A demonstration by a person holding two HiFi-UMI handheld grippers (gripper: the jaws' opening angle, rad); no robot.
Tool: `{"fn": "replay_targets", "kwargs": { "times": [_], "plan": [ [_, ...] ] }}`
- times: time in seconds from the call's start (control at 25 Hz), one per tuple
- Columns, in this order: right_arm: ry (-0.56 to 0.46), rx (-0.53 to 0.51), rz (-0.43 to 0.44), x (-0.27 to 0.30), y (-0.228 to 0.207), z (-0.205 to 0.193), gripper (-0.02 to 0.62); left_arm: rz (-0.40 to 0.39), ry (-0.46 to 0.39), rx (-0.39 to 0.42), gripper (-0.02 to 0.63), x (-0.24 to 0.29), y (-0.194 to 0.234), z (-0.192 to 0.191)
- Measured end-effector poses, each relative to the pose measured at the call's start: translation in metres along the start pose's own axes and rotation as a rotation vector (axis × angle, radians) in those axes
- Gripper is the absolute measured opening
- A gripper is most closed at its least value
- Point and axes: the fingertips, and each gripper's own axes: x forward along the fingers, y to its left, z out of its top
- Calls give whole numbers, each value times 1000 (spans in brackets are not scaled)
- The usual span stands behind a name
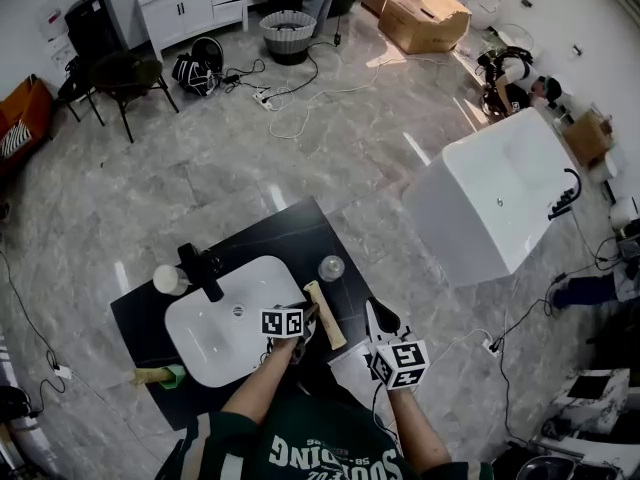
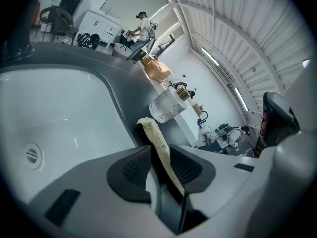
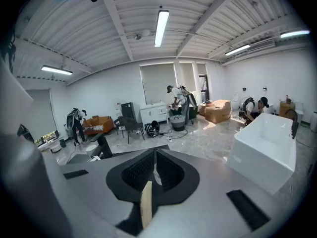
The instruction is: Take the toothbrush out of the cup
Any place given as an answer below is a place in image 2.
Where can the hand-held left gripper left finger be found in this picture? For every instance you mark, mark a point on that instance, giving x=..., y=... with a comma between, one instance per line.
x=99, y=187

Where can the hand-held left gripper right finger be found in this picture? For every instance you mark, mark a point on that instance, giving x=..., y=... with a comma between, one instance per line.
x=223, y=182

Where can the cream tube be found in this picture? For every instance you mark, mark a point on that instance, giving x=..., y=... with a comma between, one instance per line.
x=158, y=142

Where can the black curved bathtub faucet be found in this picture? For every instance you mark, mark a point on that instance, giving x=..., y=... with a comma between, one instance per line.
x=199, y=121

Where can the person's head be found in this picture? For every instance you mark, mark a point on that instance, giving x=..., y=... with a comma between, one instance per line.
x=265, y=123

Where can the open cardboard box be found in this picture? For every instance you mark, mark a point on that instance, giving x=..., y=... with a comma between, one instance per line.
x=197, y=108

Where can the ceiling tube light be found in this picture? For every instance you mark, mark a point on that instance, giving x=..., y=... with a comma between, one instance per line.
x=241, y=99
x=210, y=56

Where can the white sink basin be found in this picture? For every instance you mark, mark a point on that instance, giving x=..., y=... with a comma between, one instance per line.
x=49, y=108

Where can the clear glass bottle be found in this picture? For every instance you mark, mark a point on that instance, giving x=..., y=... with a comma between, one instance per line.
x=166, y=108

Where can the large cardboard box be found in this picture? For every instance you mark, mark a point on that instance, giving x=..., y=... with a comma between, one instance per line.
x=158, y=71

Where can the woven laundry basket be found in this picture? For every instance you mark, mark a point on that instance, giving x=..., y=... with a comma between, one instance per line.
x=121, y=51

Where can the black white backpack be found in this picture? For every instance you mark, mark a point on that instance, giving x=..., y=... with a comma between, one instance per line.
x=85, y=41

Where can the black sink faucet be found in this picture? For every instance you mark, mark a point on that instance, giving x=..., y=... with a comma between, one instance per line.
x=17, y=46

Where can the white vanity cabinet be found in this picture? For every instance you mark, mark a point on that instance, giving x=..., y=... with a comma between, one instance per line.
x=96, y=23

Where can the black wicker chair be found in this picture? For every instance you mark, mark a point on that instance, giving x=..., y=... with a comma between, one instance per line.
x=63, y=21

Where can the black folding chair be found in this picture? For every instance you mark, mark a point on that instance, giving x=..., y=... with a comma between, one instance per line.
x=47, y=15

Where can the orange sofa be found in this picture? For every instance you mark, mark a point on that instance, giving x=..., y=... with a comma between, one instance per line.
x=37, y=14

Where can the black water dispenser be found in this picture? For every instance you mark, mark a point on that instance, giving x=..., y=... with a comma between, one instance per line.
x=71, y=1

